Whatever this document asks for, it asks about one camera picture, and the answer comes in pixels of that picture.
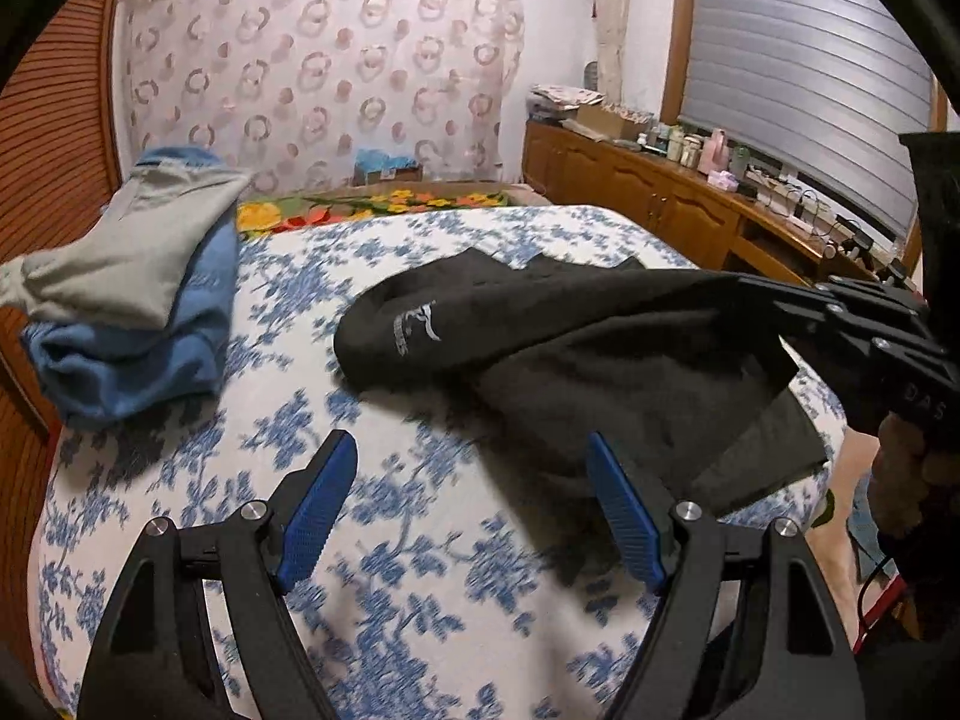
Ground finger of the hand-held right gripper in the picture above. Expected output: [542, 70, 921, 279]
[772, 301, 950, 391]
[731, 272, 929, 317]

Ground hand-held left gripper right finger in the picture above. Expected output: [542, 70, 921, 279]
[586, 431, 863, 720]

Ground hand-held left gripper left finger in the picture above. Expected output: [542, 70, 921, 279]
[75, 429, 359, 720]

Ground black pants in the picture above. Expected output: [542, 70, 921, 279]
[332, 246, 833, 522]

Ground grey pants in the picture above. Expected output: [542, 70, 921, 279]
[0, 163, 252, 331]

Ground person's right hand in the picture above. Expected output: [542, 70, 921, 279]
[870, 412, 960, 535]

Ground white power strip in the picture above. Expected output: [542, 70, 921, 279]
[780, 206, 841, 237]

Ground blue floral bedsheet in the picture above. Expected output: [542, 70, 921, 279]
[30, 204, 848, 720]

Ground pink bottle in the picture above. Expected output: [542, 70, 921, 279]
[700, 128, 733, 174]

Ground wooden cabinet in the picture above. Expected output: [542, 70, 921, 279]
[523, 120, 923, 287]

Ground blue jeans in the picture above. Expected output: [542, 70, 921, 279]
[21, 146, 241, 430]

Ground grey window blind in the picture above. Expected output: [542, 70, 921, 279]
[679, 0, 940, 239]

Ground cardboard box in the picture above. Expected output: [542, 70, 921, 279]
[576, 102, 655, 140]

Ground colourful flower blanket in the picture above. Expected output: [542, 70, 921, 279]
[236, 181, 557, 238]

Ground stack of papers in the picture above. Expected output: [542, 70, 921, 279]
[527, 85, 607, 122]

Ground beige window curtain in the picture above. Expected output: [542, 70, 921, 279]
[591, 0, 629, 112]

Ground blue cloth bundle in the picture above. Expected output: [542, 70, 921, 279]
[352, 148, 421, 175]

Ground red cable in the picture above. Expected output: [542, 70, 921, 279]
[851, 555, 905, 642]

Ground wooden window frame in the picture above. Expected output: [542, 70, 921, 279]
[658, 0, 950, 271]

